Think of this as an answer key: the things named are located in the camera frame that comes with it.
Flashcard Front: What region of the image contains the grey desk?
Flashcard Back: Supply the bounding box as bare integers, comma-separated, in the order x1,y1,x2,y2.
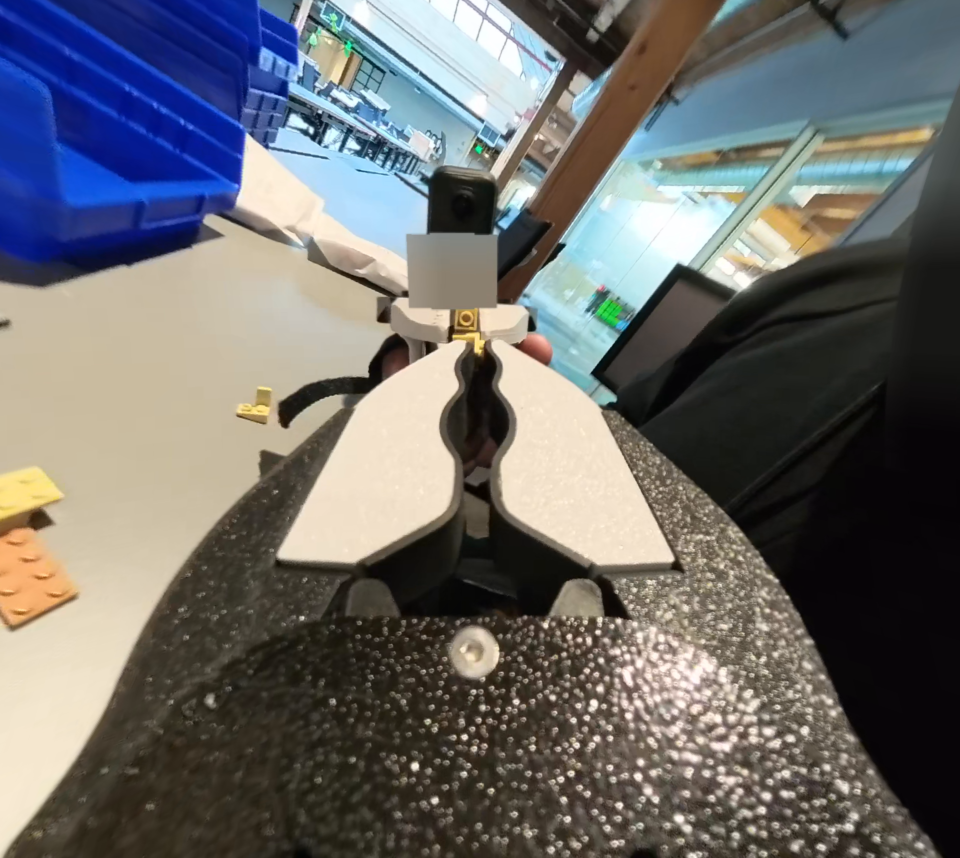
0,206,451,799

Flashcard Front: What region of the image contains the white plastic bag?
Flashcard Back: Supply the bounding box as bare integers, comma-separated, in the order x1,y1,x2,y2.
225,138,421,296

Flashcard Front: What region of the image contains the long white office table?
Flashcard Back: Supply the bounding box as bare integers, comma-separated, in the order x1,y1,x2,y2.
285,78,451,176

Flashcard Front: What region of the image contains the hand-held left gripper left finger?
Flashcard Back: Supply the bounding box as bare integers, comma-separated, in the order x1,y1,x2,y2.
275,342,463,569

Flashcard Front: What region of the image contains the blue plastic bin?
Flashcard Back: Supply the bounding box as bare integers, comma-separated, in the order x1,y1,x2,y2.
0,0,301,266

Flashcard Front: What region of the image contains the wooden support pillar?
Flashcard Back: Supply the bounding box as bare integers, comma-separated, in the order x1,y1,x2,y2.
495,0,811,304

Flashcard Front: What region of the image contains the person's right hand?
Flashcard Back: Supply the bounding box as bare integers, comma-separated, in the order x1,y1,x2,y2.
510,330,556,371

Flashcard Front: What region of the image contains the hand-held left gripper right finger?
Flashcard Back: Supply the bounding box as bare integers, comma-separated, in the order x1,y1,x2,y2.
489,341,679,574

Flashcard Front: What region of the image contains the long orange toy brick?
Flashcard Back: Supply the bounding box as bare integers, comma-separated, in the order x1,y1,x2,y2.
0,525,79,629

